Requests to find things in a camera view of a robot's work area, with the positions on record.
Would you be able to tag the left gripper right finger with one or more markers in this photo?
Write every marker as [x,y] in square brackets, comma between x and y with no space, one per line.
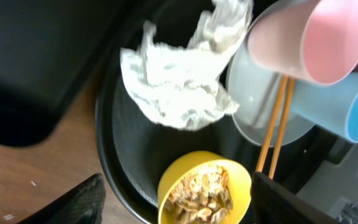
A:
[273,203]

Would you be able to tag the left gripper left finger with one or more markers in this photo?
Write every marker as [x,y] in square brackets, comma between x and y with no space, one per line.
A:
[81,205]

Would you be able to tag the food scraps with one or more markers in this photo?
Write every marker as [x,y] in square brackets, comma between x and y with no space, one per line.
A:
[202,196]

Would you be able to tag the yellow bowl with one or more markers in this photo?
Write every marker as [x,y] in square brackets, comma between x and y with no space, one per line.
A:
[239,183]

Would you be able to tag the white napkin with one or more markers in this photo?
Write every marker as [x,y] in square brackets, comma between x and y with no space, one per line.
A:
[179,87]

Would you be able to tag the pink cup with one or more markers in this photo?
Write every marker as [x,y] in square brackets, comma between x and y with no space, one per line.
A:
[313,41]

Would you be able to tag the grey dishwasher rack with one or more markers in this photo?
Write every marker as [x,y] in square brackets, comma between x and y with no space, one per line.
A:
[333,188]

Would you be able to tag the left wooden chopstick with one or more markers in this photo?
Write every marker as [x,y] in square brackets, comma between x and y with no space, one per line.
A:
[271,125]

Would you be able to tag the wooden chopstick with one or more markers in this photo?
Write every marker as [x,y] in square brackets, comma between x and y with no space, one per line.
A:
[271,125]
[282,126]

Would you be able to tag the round black tray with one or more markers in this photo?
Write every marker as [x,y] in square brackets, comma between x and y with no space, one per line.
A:
[133,151]

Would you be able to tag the right wooden chopstick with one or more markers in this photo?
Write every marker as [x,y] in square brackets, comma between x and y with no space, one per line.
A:
[282,126]

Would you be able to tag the blue cup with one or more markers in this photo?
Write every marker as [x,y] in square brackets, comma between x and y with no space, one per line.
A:
[333,107]

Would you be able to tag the black rectangular tray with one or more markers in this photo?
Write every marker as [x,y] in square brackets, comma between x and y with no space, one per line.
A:
[48,49]

